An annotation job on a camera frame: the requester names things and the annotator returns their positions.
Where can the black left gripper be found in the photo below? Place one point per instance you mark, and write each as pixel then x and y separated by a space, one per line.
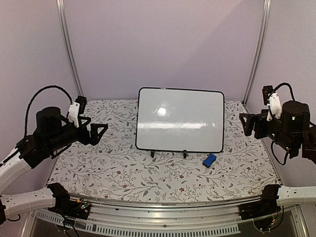
pixel 95 138

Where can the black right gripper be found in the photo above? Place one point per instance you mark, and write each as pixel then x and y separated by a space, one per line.
pixel 251 118

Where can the blue whiteboard eraser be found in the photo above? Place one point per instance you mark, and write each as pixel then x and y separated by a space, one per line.
pixel 209 160

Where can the white whiteboard black frame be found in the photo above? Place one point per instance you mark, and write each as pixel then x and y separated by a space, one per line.
pixel 180 120

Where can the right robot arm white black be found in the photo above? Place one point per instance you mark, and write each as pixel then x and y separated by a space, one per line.
pixel 293 132

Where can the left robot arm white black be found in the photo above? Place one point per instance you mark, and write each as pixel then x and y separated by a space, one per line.
pixel 54 135

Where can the floral patterned table mat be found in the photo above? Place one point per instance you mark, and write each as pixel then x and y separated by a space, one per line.
pixel 116 169

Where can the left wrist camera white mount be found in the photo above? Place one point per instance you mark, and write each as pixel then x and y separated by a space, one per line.
pixel 75 110

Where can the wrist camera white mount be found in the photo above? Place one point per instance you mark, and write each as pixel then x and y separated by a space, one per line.
pixel 75 110
pixel 272 101

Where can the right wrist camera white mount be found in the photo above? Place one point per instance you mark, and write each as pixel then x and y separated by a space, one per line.
pixel 272 101

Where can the black wire whiteboard stand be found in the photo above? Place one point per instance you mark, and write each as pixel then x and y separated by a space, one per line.
pixel 152 153

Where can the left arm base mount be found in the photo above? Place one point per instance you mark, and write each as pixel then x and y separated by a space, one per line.
pixel 79 208

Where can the front aluminium rail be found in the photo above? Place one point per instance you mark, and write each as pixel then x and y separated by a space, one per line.
pixel 110 218

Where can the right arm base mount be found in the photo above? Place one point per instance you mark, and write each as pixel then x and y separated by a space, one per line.
pixel 265 214

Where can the right aluminium frame post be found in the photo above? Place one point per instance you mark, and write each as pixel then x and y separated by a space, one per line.
pixel 258 51

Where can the aluminium frame post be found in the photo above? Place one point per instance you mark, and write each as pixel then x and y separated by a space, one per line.
pixel 258 51
pixel 68 47

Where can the left aluminium frame post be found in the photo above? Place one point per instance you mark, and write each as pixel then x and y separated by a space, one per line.
pixel 68 47

